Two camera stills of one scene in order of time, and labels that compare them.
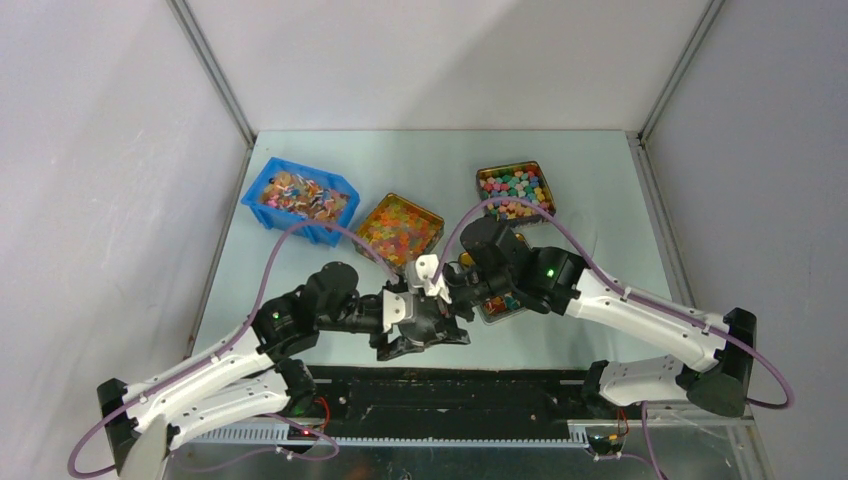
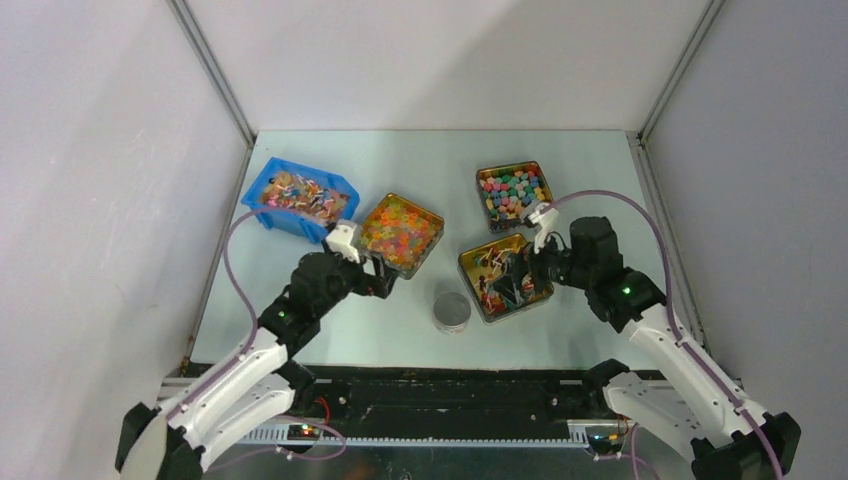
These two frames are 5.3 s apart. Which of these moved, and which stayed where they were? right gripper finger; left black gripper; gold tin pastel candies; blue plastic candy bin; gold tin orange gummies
Moved: left black gripper; right gripper finger
Stayed: blue plastic candy bin; gold tin pastel candies; gold tin orange gummies
